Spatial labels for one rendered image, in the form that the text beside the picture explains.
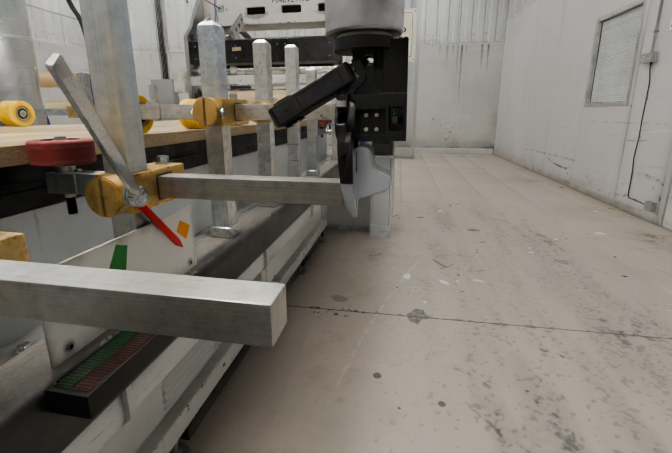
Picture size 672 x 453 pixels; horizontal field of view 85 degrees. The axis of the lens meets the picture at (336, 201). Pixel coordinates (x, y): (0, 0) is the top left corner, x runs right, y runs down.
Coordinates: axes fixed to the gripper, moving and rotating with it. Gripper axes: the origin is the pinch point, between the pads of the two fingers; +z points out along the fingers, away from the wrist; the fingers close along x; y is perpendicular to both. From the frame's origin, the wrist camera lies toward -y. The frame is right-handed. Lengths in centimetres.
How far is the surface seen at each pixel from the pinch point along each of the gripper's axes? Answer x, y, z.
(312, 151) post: 94, -29, 2
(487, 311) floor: 127, 48, 83
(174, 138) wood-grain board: 33, -46, -7
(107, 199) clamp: -8.8, -27.7, -2.3
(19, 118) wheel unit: 53, -113, -12
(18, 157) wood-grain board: -3.4, -46.1, -6.6
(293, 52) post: 69, -27, -30
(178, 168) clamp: 3.2, -25.9, -4.3
